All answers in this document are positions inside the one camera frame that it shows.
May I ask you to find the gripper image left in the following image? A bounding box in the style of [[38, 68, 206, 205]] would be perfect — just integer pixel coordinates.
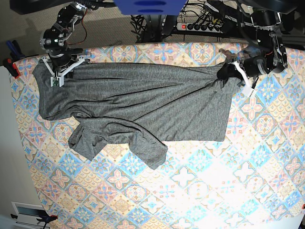
[[39, 52, 91, 87]]

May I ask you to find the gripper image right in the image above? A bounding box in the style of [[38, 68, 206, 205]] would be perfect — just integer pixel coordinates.
[[217, 47, 268, 97]]

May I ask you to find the grey t-shirt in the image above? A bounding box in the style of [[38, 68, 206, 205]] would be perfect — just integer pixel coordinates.
[[33, 63, 240, 169]]

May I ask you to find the robot arm image right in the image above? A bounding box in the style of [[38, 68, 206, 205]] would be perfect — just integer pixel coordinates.
[[217, 0, 296, 97]]

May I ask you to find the red black clamp left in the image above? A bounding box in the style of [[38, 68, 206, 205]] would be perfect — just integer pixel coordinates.
[[2, 58, 20, 79]]

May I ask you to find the white power strip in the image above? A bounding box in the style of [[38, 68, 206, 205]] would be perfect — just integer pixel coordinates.
[[176, 22, 223, 33]]

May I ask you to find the patterned tile tablecloth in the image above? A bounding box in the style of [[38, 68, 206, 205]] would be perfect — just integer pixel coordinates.
[[10, 49, 305, 229]]

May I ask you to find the black clamp bottom left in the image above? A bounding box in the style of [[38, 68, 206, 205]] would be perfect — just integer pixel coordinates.
[[10, 214, 58, 226]]

